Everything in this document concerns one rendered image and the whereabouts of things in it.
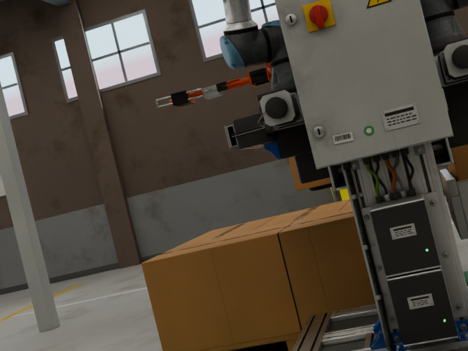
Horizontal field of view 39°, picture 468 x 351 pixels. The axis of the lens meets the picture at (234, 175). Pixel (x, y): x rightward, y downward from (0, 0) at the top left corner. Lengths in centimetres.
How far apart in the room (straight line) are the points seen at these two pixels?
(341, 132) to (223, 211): 703
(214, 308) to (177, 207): 613
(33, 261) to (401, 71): 417
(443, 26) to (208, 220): 678
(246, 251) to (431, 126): 121
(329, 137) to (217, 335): 132
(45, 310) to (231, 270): 296
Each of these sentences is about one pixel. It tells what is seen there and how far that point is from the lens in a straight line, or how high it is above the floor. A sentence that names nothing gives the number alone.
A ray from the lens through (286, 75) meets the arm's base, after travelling 222.
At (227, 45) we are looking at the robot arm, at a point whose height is 122.
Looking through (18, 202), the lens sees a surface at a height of 102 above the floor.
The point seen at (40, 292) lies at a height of 31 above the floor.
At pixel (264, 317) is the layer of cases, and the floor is 23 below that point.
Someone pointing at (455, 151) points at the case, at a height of 70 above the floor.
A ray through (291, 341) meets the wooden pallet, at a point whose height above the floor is 12.
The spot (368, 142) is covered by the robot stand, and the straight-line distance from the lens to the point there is 167.
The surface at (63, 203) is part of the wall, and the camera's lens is 950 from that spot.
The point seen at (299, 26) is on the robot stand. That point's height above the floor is 112.
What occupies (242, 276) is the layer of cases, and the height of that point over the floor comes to 40.
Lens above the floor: 79
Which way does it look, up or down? level
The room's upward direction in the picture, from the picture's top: 14 degrees counter-clockwise
